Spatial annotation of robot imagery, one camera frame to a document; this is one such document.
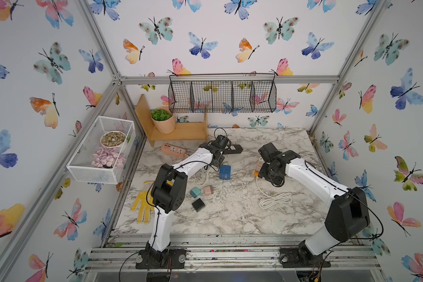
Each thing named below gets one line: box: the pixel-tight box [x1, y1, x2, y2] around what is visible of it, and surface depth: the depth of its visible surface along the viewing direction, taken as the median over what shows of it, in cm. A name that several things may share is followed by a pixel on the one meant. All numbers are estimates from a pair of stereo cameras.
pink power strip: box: [160, 142, 187, 158], surface depth 110 cm
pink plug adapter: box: [203, 185, 216, 196], surface depth 94 cm
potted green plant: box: [150, 108, 176, 134], surface depth 104 cm
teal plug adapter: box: [189, 186, 202, 198], surface depth 93 cm
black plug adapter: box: [191, 197, 206, 213], surface depth 90 cm
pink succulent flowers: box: [91, 146, 126, 169], surface depth 64 cm
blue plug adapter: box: [219, 165, 231, 181], surface depth 98 cm
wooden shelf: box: [134, 94, 208, 147], surface depth 109 cm
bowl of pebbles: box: [99, 130, 127, 149], surface depth 71 cm
